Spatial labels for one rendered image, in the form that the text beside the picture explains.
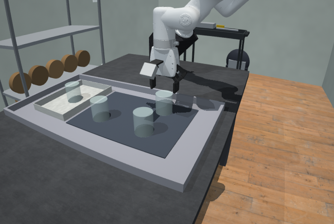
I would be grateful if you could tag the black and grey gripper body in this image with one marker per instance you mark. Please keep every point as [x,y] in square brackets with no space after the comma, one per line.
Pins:
[170,56]

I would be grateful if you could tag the clear glass jar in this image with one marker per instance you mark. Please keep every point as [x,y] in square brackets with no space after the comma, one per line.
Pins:
[164,102]
[99,108]
[143,121]
[73,92]

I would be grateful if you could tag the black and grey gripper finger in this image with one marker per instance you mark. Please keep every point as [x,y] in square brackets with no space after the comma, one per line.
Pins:
[152,83]
[177,79]

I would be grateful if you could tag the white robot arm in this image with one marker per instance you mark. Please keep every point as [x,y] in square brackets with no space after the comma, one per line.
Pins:
[169,21]

